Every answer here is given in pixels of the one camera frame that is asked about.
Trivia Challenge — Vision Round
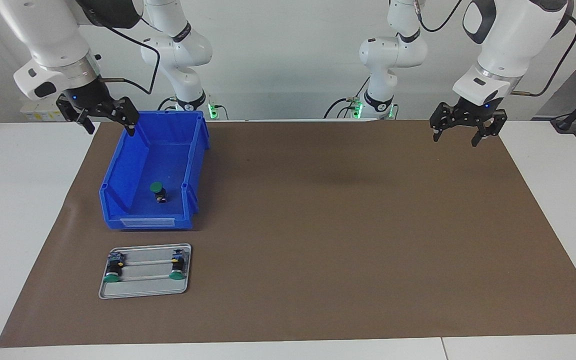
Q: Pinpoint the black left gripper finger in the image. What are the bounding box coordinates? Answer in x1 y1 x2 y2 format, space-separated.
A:
470 109 508 148
429 101 461 143

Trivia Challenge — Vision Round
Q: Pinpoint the blue plastic storage bin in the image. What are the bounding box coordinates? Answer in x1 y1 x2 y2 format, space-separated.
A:
99 110 211 231

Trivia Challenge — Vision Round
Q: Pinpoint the silver metal tray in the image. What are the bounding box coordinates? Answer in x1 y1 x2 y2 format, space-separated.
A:
98 243 192 300

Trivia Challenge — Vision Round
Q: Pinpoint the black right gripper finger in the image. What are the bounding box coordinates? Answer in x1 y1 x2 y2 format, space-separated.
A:
99 96 141 137
56 95 96 135

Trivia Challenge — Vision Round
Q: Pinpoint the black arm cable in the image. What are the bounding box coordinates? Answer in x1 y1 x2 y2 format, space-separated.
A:
415 0 576 97
93 10 161 97

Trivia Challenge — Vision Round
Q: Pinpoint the brown table mat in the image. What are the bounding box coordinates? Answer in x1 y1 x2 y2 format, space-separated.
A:
0 119 576 348

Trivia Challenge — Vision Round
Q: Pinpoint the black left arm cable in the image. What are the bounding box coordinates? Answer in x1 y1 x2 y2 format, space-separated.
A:
415 0 576 97

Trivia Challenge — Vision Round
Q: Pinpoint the white labelled box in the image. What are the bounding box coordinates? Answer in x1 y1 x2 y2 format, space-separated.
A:
20 97 69 122

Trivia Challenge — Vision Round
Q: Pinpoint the green push button switch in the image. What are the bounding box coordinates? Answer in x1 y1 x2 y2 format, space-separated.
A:
103 253 126 283
169 252 188 280
149 182 169 204

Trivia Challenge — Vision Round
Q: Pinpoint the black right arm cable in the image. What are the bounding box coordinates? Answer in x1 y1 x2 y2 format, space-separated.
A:
93 10 161 97

